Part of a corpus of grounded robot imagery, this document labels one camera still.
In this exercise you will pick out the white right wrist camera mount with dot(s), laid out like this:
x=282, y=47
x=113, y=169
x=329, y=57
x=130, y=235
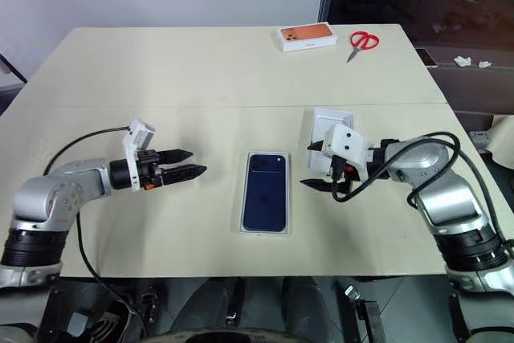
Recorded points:
x=347, y=144

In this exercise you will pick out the beige cushioned seat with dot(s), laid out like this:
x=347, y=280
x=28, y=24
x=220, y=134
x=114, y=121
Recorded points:
x=504, y=134

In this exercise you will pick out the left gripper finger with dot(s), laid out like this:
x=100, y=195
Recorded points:
x=182, y=173
x=174, y=156

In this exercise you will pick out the black metal bracket with clip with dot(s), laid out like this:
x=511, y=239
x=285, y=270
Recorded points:
x=361, y=311

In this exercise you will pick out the crumpled white paper scrap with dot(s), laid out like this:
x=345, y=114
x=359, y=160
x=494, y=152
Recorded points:
x=462, y=61
x=484, y=64

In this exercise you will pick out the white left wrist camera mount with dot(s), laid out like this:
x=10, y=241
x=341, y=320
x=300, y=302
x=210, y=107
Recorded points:
x=136, y=136

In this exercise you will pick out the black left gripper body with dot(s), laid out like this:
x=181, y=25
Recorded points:
x=150, y=170

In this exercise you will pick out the dark blue smartphone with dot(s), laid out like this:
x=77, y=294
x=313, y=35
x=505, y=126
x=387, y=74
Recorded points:
x=265, y=198

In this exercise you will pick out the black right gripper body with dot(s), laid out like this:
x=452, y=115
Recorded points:
x=345, y=180

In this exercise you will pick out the white box with orange phone print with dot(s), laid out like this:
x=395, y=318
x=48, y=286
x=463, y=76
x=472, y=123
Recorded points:
x=307, y=37

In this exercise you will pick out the small grey device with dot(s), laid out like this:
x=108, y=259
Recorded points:
x=480, y=137

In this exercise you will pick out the white phone box lid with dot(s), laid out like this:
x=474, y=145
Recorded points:
x=321, y=126

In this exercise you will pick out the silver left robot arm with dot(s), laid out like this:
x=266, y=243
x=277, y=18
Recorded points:
x=52, y=198

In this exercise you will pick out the grey side table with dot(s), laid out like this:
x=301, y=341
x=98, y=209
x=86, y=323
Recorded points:
x=470, y=86

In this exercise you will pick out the white phone box base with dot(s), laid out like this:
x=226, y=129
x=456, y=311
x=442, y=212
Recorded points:
x=290, y=198

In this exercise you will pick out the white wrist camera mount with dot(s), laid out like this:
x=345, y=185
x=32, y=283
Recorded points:
x=136, y=136
x=347, y=144

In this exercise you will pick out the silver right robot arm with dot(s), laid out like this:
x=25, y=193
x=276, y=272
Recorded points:
x=441, y=198

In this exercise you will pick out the dark metal frame bar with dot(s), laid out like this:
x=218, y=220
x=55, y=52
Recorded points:
x=14, y=70

